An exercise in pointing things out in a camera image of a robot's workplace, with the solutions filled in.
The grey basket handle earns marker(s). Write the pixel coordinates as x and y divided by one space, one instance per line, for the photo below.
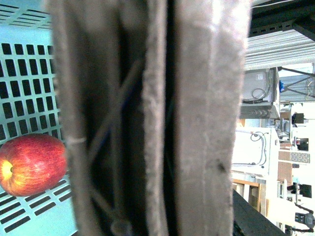
149 92

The red yellow apple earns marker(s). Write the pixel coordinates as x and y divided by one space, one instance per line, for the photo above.
31 164

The turquoise plastic shopping basket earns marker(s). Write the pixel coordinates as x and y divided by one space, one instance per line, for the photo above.
28 105

